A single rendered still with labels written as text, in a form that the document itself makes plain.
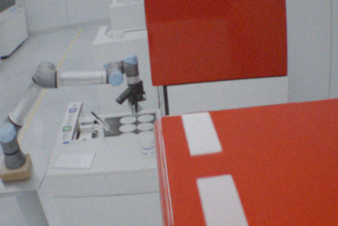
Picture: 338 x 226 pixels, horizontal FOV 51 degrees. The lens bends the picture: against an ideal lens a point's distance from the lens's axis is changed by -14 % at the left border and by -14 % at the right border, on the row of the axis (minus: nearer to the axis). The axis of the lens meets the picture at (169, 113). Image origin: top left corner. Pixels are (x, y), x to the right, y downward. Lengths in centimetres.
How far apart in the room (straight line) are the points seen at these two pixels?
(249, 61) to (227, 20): 25
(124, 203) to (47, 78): 75
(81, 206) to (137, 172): 38
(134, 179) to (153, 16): 79
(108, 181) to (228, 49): 89
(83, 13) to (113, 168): 858
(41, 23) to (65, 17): 71
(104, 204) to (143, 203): 20
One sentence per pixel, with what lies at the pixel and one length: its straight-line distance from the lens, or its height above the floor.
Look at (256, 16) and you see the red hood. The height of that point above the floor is 157.
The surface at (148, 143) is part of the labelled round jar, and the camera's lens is 191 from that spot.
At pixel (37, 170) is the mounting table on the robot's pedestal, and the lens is 231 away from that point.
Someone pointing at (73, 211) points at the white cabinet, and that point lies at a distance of 208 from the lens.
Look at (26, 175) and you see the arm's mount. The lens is 224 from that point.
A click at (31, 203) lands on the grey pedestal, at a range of 241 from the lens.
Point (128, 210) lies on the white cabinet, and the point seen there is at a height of 71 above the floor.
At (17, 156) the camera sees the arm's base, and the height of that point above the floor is 94.
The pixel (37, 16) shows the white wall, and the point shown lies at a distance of 1056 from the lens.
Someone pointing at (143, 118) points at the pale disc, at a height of 90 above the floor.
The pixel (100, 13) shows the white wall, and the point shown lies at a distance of 1025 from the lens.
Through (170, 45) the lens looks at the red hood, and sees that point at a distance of 201.
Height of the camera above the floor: 198
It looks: 25 degrees down
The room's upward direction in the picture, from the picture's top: 5 degrees counter-clockwise
